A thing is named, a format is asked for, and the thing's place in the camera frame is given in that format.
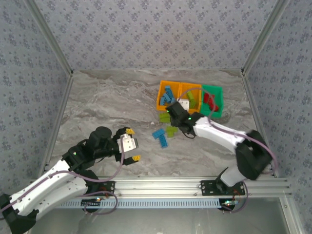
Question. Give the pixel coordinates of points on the blue lego brick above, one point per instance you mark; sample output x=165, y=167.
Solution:
x=168, y=95
x=163, y=142
x=164, y=100
x=158, y=133
x=172, y=100
x=168, y=88

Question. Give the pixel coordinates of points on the red lego brick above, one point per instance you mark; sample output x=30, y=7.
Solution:
x=206, y=98
x=212, y=97
x=214, y=106

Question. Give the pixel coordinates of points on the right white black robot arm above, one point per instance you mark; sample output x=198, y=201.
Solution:
x=209, y=132

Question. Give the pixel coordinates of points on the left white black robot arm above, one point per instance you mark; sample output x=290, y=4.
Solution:
x=58, y=195

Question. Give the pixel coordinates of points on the orange plastic bin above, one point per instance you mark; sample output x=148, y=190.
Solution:
x=198, y=96
x=161, y=92

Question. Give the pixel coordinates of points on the green plastic bin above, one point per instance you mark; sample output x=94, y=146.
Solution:
x=219, y=102

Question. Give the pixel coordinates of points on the small circuit board with LED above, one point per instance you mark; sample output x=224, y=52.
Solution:
x=92, y=201
x=229, y=202

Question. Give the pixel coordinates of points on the wide aluminum base rail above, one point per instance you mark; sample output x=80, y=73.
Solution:
x=158, y=186

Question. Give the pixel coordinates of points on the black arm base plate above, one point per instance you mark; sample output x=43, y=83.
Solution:
x=108, y=186
x=207, y=187

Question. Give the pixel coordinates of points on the aluminum frame side rail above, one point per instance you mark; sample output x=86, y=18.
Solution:
x=251, y=97
x=57, y=119

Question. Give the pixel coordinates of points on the aluminum frame post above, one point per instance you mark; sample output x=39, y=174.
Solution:
x=291, y=214
x=265, y=36
x=48, y=36

